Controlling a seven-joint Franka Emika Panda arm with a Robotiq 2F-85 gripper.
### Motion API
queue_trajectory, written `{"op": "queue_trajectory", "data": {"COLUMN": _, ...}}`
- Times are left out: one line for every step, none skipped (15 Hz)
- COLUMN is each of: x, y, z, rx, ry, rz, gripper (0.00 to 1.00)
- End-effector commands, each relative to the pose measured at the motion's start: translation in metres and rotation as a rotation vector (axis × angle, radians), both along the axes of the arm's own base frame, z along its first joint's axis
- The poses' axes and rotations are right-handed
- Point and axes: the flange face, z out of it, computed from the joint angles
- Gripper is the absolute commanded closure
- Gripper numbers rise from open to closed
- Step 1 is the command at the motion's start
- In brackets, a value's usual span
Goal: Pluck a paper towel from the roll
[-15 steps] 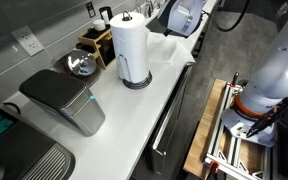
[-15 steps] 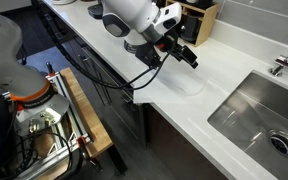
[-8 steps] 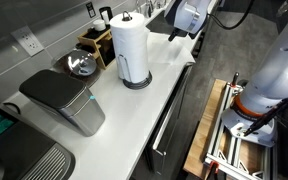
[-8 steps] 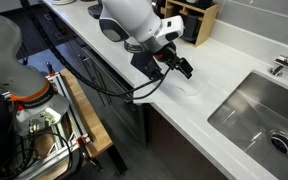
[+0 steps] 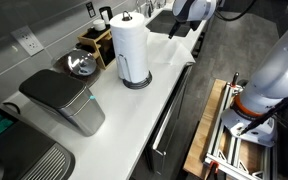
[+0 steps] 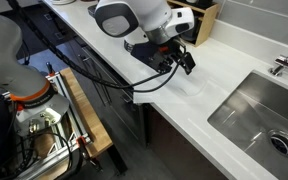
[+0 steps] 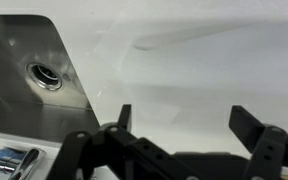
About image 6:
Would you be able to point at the dark base cabinet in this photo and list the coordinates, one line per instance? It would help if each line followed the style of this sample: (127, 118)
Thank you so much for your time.
(134, 123)

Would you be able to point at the small red clamp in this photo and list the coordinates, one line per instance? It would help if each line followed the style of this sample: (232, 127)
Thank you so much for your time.
(50, 68)

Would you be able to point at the large red black clamp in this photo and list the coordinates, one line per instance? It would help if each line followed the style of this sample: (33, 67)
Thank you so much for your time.
(85, 150)

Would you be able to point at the grey robot mount plate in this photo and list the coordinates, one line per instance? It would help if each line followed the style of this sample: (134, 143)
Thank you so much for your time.
(44, 111)

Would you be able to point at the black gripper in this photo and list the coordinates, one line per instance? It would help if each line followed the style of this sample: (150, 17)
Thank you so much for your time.
(154, 53)

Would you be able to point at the white bowl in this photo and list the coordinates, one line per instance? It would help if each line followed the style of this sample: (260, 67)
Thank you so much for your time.
(61, 1)

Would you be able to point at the wooden countertop organizer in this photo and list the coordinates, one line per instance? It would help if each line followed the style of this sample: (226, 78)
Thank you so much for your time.
(208, 20)

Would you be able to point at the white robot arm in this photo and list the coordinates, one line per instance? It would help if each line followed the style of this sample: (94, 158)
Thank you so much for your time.
(150, 13)

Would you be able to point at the stainless steel sink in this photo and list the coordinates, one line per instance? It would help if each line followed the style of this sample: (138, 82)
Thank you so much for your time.
(250, 126)

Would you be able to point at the round sink drain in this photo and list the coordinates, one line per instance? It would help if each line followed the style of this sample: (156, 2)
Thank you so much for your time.
(284, 144)

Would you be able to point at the wooden mounting board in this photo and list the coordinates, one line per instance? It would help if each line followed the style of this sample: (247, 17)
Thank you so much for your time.
(87, 113)

